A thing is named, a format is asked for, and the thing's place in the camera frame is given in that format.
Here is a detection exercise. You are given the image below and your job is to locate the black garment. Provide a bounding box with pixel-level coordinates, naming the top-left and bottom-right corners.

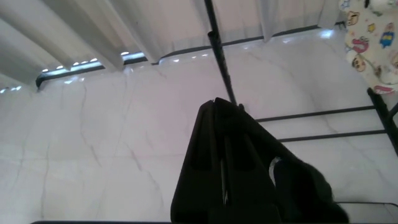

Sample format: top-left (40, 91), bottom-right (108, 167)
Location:
top-left (213, 97), bottom-right (349, 223)

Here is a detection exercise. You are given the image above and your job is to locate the cream printed garment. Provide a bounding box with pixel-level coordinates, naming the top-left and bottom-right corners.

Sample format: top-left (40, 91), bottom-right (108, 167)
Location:
top-left (338, 0), bottom-right (398, 95)

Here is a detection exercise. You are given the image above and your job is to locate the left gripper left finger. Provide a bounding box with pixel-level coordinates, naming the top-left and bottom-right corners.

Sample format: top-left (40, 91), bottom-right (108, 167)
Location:
top-left (170, 100), bottom-right (224, 223)

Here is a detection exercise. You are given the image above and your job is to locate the black clothes rack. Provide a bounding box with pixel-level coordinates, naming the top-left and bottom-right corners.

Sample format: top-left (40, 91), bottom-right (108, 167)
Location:
top-left (203, 0), bottom-right (398, 157)

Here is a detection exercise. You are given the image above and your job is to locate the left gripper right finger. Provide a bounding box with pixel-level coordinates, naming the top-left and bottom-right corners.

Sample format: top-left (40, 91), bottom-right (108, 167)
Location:
top-left (223, 136), bottom-right (281, 223)

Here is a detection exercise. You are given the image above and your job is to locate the white curtain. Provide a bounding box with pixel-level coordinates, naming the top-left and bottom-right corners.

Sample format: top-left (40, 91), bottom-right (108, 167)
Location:
top-left (0, 0), bottom-right (343, 86)

